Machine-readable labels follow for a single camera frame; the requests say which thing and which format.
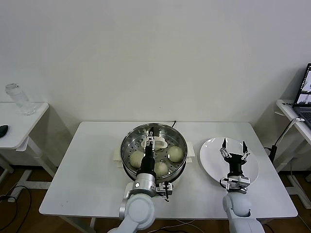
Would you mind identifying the white round plate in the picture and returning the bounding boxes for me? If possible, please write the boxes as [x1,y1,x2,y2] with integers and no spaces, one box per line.
[199,137,259,187]

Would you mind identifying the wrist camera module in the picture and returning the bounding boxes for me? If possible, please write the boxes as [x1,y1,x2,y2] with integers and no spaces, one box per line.
[156,182,175,202]
[220,176,251,194]

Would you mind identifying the glass lid with cream handle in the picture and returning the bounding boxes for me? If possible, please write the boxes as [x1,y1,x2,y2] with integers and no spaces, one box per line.
[121,123,188,179]

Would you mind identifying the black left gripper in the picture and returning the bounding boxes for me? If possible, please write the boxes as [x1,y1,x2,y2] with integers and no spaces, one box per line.
[137,126,159,175]

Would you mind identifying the white floor cable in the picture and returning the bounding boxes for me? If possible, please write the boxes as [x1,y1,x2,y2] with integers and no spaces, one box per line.
[155,219,195,231]

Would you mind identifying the black floor cable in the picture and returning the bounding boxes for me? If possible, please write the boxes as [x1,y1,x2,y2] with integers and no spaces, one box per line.
[0,185,33,233]

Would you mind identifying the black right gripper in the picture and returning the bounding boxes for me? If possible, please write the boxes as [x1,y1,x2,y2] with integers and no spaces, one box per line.
[220,137,251,176]

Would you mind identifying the white side table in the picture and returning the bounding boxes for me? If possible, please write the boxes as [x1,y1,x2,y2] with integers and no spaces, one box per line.
[276,99,311,209]
[0,101,58,192]

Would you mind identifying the clear plastic water bottle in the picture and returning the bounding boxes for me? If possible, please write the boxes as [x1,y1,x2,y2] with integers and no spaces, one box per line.
[5,83,36,116]

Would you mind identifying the open dark laptop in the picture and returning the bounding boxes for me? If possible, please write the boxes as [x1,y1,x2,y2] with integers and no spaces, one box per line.
[293,63,311,128]

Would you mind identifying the white laptop cable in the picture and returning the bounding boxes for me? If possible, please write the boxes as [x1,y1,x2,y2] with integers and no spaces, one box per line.
[276,117,306,146]

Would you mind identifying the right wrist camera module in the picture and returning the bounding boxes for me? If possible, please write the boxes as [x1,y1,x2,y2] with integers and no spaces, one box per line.
[220,176,251,194]

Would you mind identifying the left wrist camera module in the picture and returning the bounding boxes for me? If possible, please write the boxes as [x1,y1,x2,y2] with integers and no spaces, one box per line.
[156,182,175,202]

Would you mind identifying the white steamed baozi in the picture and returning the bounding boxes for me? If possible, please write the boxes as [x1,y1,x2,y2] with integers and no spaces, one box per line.
[154,162,169,177]
[129,151,146,169]
[167,146,184,163]

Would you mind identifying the perforated steel steamer basket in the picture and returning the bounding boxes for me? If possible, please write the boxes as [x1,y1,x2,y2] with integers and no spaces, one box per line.
[121,123,188,182]

